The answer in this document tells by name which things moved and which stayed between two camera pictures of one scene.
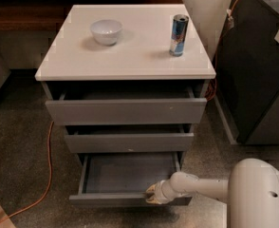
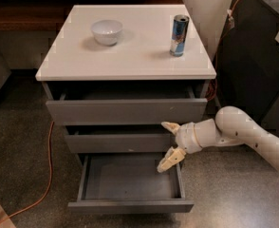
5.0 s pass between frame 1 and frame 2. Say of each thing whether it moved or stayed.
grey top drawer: stayed
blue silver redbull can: stayed
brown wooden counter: stayed
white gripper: moved
